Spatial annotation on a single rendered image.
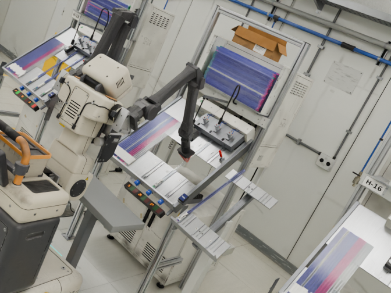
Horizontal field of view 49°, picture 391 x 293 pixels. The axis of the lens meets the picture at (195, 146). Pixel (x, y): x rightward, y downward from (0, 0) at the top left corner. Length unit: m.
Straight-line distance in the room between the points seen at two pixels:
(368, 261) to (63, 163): 1.62
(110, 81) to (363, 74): 2.66
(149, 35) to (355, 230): 2.35
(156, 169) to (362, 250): 1.29
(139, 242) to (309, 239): 1.77
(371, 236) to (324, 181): 1.75
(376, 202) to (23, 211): 1.90
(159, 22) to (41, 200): 2.36
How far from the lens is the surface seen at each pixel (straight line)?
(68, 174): 2.23
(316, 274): 2.35
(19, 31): 7.75
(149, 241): 3.13
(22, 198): 1.89
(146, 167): 2.80
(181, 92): 3.23
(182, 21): 5.28
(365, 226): 2.55
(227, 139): 2.80
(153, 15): 3.85
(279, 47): 3.26
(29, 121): 4.21
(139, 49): 3.86
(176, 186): 2.66
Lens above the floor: 1.69
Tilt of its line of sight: 14 degrees down
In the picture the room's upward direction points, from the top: 25 degrees clockwise
